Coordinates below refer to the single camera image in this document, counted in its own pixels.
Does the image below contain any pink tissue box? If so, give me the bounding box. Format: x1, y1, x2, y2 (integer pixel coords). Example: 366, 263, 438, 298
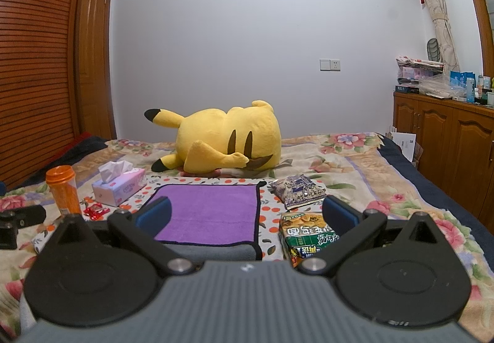
92, 161, 147, 207

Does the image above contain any red candy wrapper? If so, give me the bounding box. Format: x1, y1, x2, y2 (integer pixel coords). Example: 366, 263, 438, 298
83, 203, 110, 222

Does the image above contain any floral bed blanket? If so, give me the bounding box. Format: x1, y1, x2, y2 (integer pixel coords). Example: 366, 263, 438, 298
1, 132, 493, 342

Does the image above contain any purple and grey towel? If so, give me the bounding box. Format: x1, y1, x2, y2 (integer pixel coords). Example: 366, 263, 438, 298
136, 182, 265, 263

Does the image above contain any white paper sheet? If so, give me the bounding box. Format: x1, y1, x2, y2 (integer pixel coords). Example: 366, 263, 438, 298
391, 132, 416, 162

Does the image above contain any blue plastic bottle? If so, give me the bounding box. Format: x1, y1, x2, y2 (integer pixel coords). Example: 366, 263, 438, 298
466, 77, 475, 103

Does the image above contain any brown wooden door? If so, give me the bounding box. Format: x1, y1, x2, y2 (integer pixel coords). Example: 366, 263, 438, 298
74, 0, 116, 139

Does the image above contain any small grey fan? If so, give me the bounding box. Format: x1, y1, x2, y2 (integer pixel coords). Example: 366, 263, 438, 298
426, 38, 442, 62

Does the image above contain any brown slatted wardrobe door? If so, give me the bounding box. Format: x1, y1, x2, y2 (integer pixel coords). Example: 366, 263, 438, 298
1, 0, 80, 188

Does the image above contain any blue tissue pack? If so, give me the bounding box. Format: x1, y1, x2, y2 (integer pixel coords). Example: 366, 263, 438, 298
450, 70, 475, 89

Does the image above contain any green snack bag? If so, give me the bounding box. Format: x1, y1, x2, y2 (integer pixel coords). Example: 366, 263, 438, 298
279, 212, 339, 268

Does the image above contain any purple patterned snack packet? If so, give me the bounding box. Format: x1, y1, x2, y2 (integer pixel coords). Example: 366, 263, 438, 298
270, 174, 327, 210

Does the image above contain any stack of books and papers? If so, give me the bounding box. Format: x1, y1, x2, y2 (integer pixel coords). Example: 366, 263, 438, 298
395, 55, 444, 94

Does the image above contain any white wall socket switch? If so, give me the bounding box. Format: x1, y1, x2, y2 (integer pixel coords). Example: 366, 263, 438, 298
319, 59, 341, 71

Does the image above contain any yellow Pikachu plush toy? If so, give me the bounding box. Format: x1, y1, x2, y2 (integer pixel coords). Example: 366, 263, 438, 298
144, 101, 281, 174

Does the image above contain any brown wooden sideboard cabinet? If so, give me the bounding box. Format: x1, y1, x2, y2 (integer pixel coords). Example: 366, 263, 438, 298
393, 92, 493, 231

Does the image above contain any orange plastic cup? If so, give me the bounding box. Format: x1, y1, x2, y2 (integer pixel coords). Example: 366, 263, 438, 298
45, 165, 81, 216

